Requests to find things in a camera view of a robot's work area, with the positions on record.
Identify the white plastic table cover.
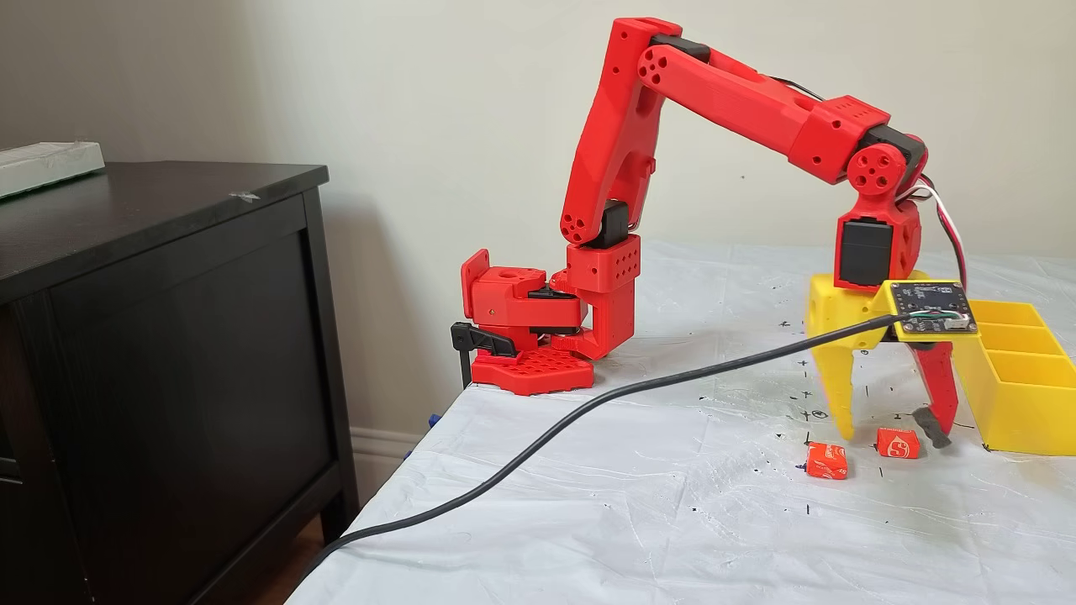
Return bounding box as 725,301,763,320
282,244,1076,605

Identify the camera board in yellow mount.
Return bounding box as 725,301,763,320
870,280,982,344

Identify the black camera cable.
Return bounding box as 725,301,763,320
286,313,909,593

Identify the red candy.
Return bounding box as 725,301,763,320
876,428,921,460
805,442,849,481

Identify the black table clamp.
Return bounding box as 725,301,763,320
450,322,515,392

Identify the red white black servo wire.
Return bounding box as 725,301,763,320
895,176,969,291

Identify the black wooden cabinet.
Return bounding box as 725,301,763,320
0,161,360,605

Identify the yellow three-compartment box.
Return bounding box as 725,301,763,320
951,298,1076,457

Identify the white foam tray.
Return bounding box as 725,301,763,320
0,141,106,201

